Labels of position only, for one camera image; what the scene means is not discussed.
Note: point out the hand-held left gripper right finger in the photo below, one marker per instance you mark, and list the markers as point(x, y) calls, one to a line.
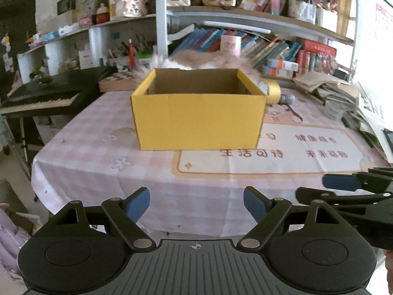
point(256, 202)

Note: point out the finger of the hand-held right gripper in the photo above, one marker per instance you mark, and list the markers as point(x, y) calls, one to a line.
point(339, 182)
point(353, 198)

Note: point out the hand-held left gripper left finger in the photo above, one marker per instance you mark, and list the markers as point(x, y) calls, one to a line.
point(138, 202)

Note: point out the yellow cardboard box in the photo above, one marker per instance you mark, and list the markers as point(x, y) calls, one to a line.
point(196, 119)

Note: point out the pink checked tablecloth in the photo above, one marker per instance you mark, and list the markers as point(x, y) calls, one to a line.
point(92, 147)

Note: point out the stack of papers and books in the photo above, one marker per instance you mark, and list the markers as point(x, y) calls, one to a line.
point(347, 107)

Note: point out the open paper booklet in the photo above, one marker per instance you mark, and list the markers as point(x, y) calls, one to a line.
point(316, 80)

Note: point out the yellow tape roll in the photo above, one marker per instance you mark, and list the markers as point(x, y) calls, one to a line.
point(273, 92)

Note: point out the checkered board box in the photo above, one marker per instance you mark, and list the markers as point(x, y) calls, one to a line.
point(122, 81)

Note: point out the orange and blue box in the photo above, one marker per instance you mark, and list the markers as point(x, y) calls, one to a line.
point(284, 64)
point(278, 72)

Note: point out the red boxed book set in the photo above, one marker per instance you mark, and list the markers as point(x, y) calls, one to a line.
point(316, 55)

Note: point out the pink cloth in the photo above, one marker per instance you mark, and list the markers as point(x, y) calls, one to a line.
point(12, 245)

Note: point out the black piano keyboard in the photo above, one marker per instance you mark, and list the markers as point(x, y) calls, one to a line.
point(46, 98)

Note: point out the red bottle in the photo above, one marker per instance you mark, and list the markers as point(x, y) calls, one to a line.
point(132, 53)

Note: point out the white box with red label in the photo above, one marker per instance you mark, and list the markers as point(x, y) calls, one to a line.
point(85, 60)

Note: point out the row of colourful books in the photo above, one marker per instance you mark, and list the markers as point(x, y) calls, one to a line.
point(261, 49)

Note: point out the fluffy cream cat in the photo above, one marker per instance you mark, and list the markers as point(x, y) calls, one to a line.
point(199, 60)

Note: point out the pink patterned cup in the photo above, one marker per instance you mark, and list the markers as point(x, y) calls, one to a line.
point(230, 46)

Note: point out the white storage bin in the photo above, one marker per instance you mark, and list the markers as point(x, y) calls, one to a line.
point(327, 20)

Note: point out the white tube lamp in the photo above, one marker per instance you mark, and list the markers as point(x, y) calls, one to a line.
point(236, 27)

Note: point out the white bookshelf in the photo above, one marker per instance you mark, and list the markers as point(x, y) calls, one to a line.
point(161, 15)

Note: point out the red round jar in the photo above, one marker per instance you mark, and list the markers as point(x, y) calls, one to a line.
point(103, 14)

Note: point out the wall calendar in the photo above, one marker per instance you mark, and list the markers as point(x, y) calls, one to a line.
point(383, 21)

